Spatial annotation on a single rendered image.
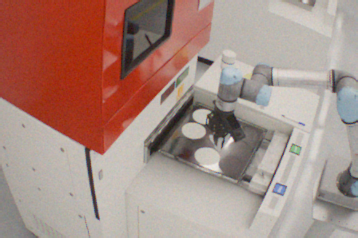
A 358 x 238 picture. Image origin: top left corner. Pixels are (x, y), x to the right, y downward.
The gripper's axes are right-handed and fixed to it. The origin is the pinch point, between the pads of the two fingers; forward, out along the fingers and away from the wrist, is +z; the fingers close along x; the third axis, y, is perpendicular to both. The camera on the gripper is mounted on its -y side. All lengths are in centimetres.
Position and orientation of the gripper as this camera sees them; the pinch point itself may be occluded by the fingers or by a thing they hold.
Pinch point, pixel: (220, 149)
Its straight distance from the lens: 165.7
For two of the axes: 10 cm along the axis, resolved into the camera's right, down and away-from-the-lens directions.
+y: -5.7, -5.8, 5.9
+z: -0.9, 7.6, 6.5
